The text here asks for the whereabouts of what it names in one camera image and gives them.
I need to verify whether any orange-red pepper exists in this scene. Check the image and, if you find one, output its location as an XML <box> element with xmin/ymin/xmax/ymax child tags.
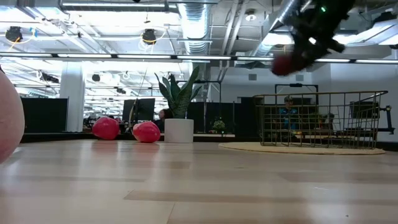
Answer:
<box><xmin>132</xmin><ymin>121</ymin><xmax>162</xmax><ymax>144</ymax></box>

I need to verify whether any long ceiling light strip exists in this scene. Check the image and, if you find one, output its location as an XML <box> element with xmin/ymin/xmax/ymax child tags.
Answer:
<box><xmin>0</xmin><ymin>52</ymin><xmax>398</xmax><ymax>64</ymax></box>

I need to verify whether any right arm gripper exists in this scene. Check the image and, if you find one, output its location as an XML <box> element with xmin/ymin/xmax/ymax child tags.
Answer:
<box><xmin>284</xmin><ymin>0</ymin><xmax>346</xmax><ymax>73</ymax></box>

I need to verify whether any gold wire basket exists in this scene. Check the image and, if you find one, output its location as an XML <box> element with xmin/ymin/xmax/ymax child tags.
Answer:
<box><xmin>253</xmin><ymin>90</ymin><xmax>389</xmax><ymax>150</ymax></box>

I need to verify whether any white pillar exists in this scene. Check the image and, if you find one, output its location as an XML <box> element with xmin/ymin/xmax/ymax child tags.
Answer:
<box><xmin>59</xmin><ymin>62</ymin><xmax>86</xmax><ymax>133</ymax></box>

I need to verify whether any black ceiling device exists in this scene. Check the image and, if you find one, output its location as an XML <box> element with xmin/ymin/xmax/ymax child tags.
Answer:
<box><xmin>5</xmin><ymin>26</ymin><xmax>24</xmax><ymax>43</ymax></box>
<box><xmin>142</xmin><ymin>28</ymin><xmax>157</xmax><ymax>45</ymax></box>

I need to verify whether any small green office plant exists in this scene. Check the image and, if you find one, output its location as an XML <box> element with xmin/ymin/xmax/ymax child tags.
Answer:
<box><xmin>212</xmin><ymin>119</ymin><xmax>226</xmax><ymax>134</ymax></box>

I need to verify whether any snake plant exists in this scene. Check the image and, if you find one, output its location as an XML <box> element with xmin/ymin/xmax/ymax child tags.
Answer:
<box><xmin>154</xmin><ymin>64</ymin><xmax>203</xmax><ymax>144</ymax></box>

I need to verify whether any black computer monitor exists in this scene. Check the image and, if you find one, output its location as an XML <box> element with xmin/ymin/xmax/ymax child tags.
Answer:
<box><xmin>122</xmin><ymin>98</ymin><xmax>156</xmax><ymax>123</ymax></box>

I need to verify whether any pink peach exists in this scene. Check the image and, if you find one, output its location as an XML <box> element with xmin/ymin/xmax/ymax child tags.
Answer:
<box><xmin>0</xmin><ymin>70</ymin><xmax>25</xmax><ymax>164</ymax></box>

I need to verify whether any silver air duct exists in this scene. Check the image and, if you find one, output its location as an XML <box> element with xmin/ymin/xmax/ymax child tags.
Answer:
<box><xmin>176</xmin><ymin>0</ymin><xmax>216</xmax><ymax>55</ymax></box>

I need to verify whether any red apple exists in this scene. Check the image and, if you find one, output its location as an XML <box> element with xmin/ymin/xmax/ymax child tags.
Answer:
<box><xmin>91</xmin><ymin>116</ymin><xmax>121</xmax><ymax>141</ymax></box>

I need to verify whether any black office partition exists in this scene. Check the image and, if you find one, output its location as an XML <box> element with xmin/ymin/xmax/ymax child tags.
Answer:
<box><xmin>21</xmin><ymin>97</ymin><xmax>69</xmax><ymax>134</ymax></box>

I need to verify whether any red round fruit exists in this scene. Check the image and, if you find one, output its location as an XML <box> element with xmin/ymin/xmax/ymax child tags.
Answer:
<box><xmin>271</xmin><ymin>54</ymin><xmax>295</xmax><ymax>77</ymax></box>

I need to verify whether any person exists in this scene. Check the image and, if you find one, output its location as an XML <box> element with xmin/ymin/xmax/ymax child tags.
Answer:
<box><xmin>156</xmin><ymin>108</ymin><xmax>174</xmax><ymax>132</ymax></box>
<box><xmin>278</xmin><ymin>95</ymin><xmax>300</xmax><ymax>132</ymax></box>

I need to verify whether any round tan woven mat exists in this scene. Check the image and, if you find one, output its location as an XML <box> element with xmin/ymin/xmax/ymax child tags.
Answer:
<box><xmin>218</xmin><ymin>141</ymin><xmax>386</xmax><ymax>156</ymax></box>

